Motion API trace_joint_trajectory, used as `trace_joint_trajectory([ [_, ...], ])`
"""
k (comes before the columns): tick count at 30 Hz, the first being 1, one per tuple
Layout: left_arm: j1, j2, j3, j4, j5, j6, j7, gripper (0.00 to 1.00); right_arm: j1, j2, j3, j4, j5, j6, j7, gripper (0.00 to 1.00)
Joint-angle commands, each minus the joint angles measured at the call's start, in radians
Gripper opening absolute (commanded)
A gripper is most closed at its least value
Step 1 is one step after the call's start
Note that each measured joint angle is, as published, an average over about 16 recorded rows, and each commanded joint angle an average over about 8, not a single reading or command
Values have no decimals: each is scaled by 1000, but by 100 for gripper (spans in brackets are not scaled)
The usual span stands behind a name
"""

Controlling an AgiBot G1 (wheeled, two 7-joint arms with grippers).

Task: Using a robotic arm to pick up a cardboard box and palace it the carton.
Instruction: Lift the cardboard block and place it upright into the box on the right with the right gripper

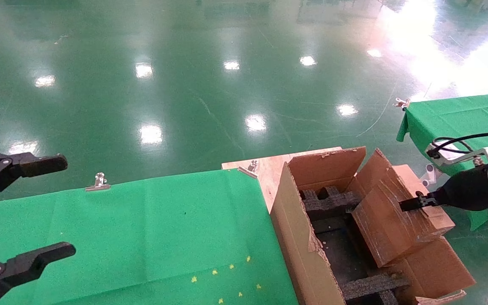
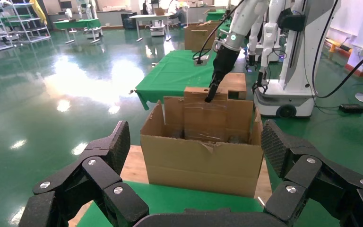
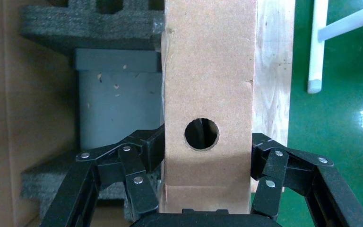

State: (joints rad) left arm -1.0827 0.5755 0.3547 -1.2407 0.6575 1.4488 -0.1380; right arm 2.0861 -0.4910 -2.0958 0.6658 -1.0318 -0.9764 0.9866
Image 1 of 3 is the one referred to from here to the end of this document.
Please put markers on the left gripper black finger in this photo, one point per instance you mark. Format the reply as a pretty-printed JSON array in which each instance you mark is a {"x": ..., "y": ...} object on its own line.
[
  {"x": 19, "y": 165},
  {"x": 26, "y": 264}
]

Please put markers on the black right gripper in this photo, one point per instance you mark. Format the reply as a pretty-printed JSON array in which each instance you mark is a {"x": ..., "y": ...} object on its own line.
[{"x": 468, "y": 190}]

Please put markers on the brown cardboard box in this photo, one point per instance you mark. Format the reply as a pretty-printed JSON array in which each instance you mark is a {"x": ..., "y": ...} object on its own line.
[{"x": 392, "y": 224}]

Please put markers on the large brown cardboard carton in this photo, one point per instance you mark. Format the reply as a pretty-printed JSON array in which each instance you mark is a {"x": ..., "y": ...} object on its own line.
[{"x": 295, "y": 220}]

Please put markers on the silver binder clip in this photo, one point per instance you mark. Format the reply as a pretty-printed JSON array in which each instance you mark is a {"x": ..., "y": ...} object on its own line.
[
  {"x": 98, "y": 183},
  {"x": 252, "y": 165},
  {"x": 401, "y": 103}
]

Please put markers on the black foam base pad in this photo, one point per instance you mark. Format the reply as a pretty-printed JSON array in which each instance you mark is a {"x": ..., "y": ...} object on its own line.
[{"x": 341, "y": 254}]

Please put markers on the white metal bracket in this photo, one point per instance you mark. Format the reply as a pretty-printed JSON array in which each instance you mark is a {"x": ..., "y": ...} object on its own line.
[{"x": 431, "y": 171}]

